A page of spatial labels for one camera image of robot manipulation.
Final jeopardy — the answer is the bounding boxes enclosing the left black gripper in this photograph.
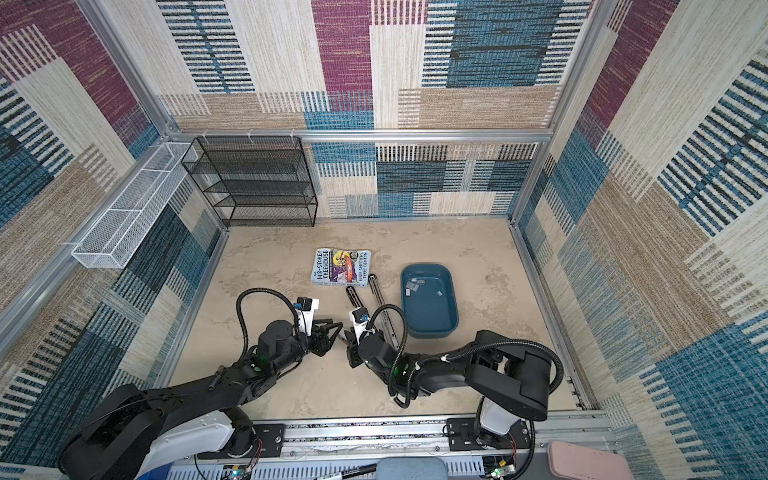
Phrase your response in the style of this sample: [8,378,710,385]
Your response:
[272,317,342,377]

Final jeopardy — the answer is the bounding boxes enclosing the teal plastic tray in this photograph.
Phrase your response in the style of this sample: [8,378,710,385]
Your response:
[401,263,459,339]

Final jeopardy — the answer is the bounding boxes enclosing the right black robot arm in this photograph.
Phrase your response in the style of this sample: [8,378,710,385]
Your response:
[344,304,564,448]

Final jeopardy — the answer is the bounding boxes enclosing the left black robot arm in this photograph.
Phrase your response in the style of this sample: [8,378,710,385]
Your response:
[57,289,343,479]

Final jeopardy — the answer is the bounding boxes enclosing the treehouse paperback book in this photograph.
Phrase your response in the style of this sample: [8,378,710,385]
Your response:
[310,248,372,287]

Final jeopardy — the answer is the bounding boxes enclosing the staple strips in tray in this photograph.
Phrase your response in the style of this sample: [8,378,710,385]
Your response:
[404,276,445,299]

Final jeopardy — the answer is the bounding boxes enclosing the grey blue chair back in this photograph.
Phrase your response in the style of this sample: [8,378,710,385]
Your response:
[375,457,449,480]

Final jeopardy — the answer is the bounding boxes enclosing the pink case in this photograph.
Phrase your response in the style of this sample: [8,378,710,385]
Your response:
[547,441,633,480]

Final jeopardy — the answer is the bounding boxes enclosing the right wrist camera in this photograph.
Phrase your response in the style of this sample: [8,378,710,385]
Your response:
[349,307,370,342]

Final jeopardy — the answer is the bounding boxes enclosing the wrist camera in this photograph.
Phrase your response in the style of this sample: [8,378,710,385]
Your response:
[294,297,319,336]
[349,307,370,342]

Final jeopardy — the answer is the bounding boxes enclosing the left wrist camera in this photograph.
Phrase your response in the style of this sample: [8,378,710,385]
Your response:
[294,297,319,336]

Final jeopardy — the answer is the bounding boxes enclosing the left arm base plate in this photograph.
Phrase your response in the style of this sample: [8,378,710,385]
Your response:
[250,423,286,460]

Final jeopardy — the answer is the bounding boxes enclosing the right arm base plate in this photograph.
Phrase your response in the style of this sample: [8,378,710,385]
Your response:
[443,417,531,451]

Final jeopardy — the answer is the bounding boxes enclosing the black wire mesh shelf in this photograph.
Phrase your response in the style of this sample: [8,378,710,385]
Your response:
[181,136,318,228]

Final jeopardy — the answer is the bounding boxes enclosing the white wire mesh basket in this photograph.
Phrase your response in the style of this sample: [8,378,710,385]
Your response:
[72,142,189,269]

